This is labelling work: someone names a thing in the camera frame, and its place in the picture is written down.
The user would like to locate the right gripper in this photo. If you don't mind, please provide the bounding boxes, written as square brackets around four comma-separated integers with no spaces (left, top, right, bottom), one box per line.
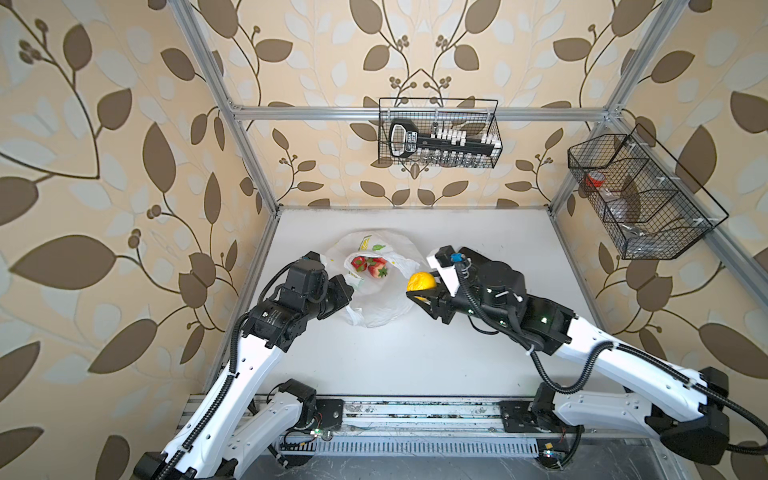
[408,270,511,330]

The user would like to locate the yellow fake lemon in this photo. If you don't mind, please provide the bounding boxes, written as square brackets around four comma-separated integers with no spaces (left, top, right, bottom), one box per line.
[406,272,437,292]

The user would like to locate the red fake strawberry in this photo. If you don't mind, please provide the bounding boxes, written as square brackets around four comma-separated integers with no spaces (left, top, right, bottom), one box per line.
[367,258,389,279]
[351,256,369,272]

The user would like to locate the white plastic bag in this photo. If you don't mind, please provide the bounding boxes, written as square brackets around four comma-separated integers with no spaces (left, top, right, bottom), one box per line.
[321,230,427,328]

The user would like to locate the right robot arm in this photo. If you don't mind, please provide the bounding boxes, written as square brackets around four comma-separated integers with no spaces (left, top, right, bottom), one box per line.
[406,246,767,465]

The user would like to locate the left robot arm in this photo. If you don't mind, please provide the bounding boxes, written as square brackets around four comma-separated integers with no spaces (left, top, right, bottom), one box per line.
[133,252,353,479]

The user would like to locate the red capped plastic bottle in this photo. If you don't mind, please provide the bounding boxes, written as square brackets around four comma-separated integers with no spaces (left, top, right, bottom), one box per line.
[583,170,606,194]

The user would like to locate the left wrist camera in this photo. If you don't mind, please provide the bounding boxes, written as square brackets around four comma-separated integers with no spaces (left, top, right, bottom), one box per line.
[292,251,327,283]

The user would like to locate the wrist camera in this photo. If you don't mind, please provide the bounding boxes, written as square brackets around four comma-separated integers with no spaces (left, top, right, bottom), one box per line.
[292,251,327,283]
[426,245,476,297]

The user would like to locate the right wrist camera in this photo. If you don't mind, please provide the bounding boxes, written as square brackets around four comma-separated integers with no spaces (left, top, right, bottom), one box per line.
[426,245,476,297]

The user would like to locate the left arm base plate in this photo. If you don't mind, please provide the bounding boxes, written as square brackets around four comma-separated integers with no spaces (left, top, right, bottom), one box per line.
[289,398,345,434]

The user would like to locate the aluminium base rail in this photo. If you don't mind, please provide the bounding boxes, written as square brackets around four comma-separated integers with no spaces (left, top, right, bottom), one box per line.
[176,394,673,458]

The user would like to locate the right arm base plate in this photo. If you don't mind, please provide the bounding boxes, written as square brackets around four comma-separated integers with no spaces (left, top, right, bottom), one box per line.
[498,400,581,435]

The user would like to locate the back wire basket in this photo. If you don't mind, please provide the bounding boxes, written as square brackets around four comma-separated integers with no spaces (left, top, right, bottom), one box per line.
[377,96,503,169]

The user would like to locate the wire basket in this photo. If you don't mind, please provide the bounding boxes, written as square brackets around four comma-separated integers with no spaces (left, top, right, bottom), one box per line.
[567,124,729,260]
[377,96,503,169]

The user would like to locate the right wire basket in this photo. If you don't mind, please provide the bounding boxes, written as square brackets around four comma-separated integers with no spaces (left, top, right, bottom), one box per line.
[567,124,729,260]

